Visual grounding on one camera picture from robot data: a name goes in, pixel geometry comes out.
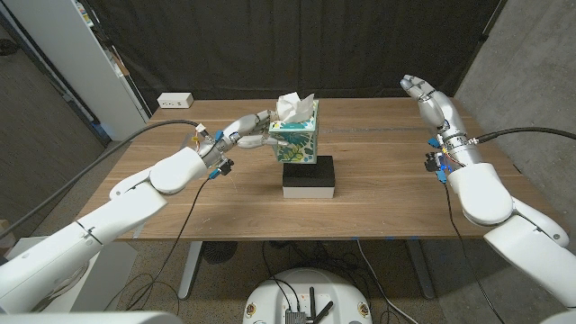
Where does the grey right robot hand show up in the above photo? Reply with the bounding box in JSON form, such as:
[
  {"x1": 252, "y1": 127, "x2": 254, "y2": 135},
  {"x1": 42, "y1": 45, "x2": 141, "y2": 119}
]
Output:
[{"x1": 400, "y1": 74, "x2": 482, "y2": 169}]

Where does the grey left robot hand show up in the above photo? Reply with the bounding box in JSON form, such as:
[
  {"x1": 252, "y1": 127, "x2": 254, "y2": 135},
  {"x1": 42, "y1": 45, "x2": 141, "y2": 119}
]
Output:
[{"x1": 197, "y1": 109, "x2": 289, "y2": 170}]

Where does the white tissue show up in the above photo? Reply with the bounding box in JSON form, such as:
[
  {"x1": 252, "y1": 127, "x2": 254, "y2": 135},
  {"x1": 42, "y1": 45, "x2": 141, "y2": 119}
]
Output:
[{"x1": 275, "y1": 92, "x2": 315, "y2": 124}]

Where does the teal floral tissue box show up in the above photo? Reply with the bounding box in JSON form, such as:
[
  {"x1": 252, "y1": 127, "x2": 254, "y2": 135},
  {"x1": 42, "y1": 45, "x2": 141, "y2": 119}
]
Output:
[{"x1": 268, "y1": 99, "x2": 320, "y2": 164}]

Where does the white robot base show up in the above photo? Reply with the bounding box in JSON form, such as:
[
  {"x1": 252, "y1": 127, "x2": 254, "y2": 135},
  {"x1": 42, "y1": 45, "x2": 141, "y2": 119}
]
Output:
[{"x1": 242, "y1": 267, "x2": 374, "y2": 324}]

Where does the white power strip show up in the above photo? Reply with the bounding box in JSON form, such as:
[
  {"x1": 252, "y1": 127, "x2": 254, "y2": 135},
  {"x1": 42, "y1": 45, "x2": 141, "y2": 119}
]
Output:
[{"x1": 157, "y1": 92, "x2": 194, "y2": 110}]

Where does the black foam block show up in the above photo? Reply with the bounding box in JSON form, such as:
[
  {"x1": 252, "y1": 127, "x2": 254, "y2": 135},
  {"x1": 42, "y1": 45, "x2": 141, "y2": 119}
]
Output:
[{"x1": 282, "y1": 155, "x2": 337, "y2": 189}]

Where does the black curtain backdrop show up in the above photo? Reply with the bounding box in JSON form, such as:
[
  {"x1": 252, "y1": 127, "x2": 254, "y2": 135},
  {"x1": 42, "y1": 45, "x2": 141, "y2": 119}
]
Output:
[{"x1": 85, "y1": 0, "x2": 508, "y2": 113}]

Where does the black round floor object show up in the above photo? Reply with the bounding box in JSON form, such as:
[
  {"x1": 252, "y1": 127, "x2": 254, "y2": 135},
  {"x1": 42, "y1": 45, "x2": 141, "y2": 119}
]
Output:
[{"x1": 202, "y1": 240, "x2": 239, "y2": 265}]

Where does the white table leg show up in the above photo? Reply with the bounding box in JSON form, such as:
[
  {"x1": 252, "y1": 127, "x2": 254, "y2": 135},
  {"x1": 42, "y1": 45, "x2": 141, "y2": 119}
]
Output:
[{"x1": 177, "y1": 240, "x2": 203, "y2": 301}]

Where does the grey table leg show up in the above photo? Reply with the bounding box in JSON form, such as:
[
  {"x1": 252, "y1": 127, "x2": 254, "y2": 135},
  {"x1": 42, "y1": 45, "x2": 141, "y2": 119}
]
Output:
[{"x1": 404, "y1": 238, "x2": 436, "y2": 301}]

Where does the white cabinet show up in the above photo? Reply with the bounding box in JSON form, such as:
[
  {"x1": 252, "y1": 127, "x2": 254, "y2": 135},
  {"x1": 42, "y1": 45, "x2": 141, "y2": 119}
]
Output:
[{"x1": 2, "y1": 0, "x2": 149, "y2": 142}]

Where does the black antenna module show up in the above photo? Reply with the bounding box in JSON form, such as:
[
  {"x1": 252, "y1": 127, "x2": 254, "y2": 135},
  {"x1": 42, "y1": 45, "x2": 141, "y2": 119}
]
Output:
[{"x1": 283, "y1": 286, "x2": 335, "y2": 324}]

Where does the white floor platform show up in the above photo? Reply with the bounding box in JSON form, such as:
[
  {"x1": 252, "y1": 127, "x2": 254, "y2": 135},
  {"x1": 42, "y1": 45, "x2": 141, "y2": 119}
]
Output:
[{"x1": 42, "y1": 241, "x2": 139, "y2": 314}]

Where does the white robot chest cover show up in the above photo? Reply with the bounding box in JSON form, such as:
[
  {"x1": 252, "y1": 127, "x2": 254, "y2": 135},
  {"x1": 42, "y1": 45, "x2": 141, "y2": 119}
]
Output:
[{"x1": 0, "y1": 310, "x2": 184, "y2": 324}]

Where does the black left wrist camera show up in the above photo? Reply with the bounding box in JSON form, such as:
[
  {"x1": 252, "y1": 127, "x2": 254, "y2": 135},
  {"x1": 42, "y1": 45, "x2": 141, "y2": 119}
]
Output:
[{"x1": 207, "y1": 157, "x2": 235, "y2": 179}]

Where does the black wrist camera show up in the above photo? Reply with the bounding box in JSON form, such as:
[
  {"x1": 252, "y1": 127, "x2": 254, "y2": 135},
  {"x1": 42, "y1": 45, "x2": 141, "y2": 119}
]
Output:
[
  {"x1": 207, "y1": 157, "x2": 235, "y2": 179},
  {"x1": 425, "y1": 151, "x2": 451, "y2": 184}
]

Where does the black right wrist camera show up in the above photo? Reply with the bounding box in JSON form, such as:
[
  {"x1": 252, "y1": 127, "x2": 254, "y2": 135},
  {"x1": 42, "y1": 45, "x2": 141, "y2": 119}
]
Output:
[{"x1": 425, "y1": 151, "x2": 451, "y2": 184}]

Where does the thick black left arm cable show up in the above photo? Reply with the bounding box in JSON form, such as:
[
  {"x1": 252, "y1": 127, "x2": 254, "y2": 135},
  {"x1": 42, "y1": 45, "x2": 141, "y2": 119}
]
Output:
[{"x1": 0, "y1": 119, "x2": 202, "y2": 239}]

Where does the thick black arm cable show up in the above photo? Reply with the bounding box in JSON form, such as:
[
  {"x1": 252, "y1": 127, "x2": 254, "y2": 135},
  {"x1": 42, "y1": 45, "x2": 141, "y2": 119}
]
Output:
[
  {"x1": 0, "y1": 119, "x2": 202, "y2": 239},
  {"x1": 472, "y1": 127, "x2": 576, "y2": 144}
]

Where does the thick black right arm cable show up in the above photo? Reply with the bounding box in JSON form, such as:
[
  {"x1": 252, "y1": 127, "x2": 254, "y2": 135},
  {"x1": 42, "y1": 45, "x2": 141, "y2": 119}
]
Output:
[{"x1": 472, "y1": 127, "x2": 576, "y2": 144}]

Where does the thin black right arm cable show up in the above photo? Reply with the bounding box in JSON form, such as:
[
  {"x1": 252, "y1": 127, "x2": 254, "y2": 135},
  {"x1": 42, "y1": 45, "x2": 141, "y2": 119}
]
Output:
[{"x1": 443, "y1": 179, "x2": 508, "y2": 324}]

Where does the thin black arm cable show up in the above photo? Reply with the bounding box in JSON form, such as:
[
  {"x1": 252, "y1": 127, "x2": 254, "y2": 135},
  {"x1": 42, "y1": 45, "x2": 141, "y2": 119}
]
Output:
[
  {"x1": 125, "y1": 176, "x2": 215, "y2": 312},
  {"x1": 443, "y1": 179, "x2": 508, "y2": 324}
]

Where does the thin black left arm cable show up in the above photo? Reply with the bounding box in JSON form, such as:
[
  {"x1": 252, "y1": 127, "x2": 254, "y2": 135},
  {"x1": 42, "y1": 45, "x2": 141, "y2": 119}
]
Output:
[{"x1": 125, "y1": 176, "x2": 215, "y2": 312}]

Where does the white floor cable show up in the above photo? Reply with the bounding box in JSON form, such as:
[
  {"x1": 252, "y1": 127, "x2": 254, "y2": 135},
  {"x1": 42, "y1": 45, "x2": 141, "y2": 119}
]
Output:
[{"x1": 356, "y1": 238, "x2": 422, "y2": 324}]

